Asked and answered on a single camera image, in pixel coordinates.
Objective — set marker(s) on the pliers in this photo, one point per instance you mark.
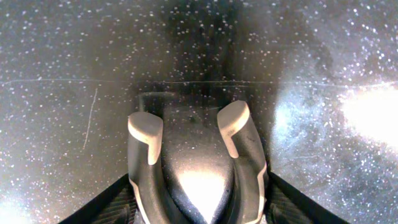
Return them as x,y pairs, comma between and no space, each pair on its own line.
146,174

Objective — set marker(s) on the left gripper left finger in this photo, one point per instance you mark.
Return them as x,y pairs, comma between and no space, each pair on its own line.
105,208

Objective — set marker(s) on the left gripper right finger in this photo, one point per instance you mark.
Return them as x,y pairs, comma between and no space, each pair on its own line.
289,208

